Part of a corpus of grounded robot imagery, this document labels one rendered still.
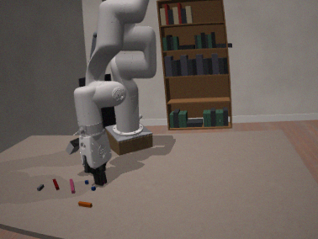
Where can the orange rod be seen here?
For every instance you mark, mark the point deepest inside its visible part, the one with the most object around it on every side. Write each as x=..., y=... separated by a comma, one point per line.
x=85, y=204

